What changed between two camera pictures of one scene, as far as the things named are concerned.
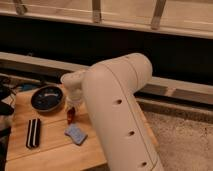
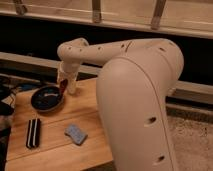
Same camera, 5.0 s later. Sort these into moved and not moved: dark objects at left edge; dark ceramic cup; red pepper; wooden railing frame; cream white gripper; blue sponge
Moved: red pepper; cream white gripper
Not moved: wooden railing frame; blue sponge; dark objects at left edge; dark ceramic cup
